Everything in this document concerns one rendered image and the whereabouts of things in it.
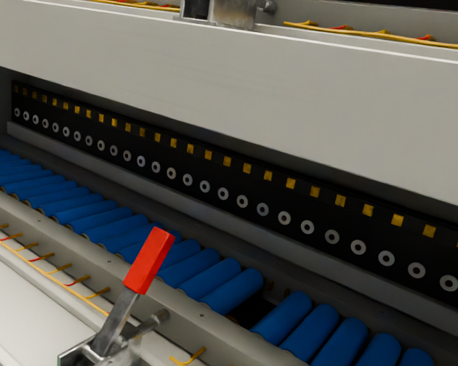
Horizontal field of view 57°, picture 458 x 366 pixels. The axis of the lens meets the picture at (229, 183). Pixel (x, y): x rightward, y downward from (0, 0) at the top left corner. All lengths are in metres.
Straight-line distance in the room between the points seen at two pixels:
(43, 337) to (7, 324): 0.03
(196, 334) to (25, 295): 0.12
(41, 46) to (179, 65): 0.11
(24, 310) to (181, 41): 0.20
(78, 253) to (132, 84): 0.14
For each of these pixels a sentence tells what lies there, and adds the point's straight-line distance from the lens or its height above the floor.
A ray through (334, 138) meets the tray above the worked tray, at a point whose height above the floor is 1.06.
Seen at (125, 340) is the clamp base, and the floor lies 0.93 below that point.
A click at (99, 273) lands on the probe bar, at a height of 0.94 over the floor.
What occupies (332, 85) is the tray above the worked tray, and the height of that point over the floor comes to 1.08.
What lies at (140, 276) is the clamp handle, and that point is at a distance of 0.23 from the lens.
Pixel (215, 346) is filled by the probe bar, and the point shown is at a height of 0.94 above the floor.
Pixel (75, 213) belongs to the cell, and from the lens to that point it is 0.39.
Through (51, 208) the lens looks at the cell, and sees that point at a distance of 0.40.
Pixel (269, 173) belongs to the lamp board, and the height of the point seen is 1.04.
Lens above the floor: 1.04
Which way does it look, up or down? 3 degrees down
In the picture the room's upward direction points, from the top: 19 degrees clockwise
